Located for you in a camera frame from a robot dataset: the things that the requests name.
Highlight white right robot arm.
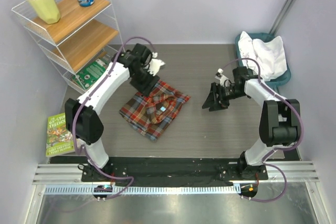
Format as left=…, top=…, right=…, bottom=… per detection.
left=202, top=67, right=301, bottom=179

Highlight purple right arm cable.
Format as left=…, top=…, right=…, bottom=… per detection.
left=220, top=58, right=305, bottom=202

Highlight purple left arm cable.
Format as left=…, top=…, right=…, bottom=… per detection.
left=72, top=36, right=158, bottom=201

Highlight yellow faceted cup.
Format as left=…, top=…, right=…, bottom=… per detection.
left=27, top=0, right=61, bottom=24

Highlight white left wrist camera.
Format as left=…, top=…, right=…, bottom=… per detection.
left=148, top=52, right=166, bottom=76

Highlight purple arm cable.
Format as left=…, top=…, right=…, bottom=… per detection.
left=72, top=36, right=158, bottom=201
left=220, top=58, right=305, bottom=202

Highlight white shirts in basket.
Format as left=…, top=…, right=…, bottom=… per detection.
left=237, top=31, right=288, bottom=81

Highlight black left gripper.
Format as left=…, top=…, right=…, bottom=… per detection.
left=132, top=67, right=161, bottom=99

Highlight teal plastic basket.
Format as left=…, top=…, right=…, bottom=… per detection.
left=235, top=33, right=291, bottom=89

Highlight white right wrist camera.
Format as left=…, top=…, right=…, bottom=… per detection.
left=215, top=68, right=230, bottom=87

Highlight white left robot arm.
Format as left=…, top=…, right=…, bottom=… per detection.
left=65, top=44, right=165, bottom=182

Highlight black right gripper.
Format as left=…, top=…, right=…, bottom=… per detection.
left=202, top=82, right=246, bottom=112

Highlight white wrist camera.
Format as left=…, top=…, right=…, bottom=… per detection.
left=215, top=68, right=230, bottom=87
left=148, top=52, right=166, bottom=76

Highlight green treehouse book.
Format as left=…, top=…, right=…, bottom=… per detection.
left=46, top=113, right=75, bottom=157

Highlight red brown plaid shirt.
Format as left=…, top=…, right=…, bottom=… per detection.
left=119, top=80, right=190, bottom=142

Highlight aluminium rail frame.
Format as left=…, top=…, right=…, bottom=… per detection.
left=25, top=150, right=333, bottom=223

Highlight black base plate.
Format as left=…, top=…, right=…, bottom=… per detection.
left=49, top=155, right=269, bottom=187

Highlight white wire wooden shelf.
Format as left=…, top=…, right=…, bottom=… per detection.
left=12, top=0, right=123, bottom=93

